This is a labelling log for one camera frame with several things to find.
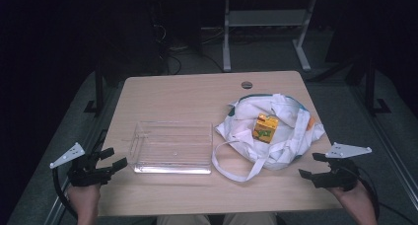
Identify white metal desk frame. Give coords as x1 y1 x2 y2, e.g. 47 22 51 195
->
221 0 318 73

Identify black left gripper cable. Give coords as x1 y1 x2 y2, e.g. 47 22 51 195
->
51 167 79 220

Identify person's right hand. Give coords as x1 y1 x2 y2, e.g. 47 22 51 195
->
327 181 375 213

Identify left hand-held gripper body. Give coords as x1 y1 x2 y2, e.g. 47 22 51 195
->
49 142 113 188

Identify person's left hand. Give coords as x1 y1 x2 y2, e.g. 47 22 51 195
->
66 184 102 215

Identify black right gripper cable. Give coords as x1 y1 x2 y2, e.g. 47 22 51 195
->
356 165 418 219

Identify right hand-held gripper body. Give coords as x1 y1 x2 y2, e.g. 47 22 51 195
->
313 141 373 191

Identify clear plastic container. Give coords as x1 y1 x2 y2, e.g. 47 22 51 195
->
127 119 214 176

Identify black metal stand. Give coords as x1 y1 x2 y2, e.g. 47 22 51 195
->
364 56 392 116
83 60 106 116

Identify white cloth tote bag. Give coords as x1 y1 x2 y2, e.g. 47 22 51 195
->
211 93 326 184

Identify metal floor rail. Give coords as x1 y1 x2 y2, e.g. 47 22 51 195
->
347 85 418 204
43 83 123 225

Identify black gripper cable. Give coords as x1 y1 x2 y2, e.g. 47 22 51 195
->
356 165 418 219
51 167 79 220

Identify yellow drink carton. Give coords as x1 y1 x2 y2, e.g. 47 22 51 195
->
251 112 280 145

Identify tangle of floor cables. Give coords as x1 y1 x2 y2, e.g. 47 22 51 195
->
149 19 225 76

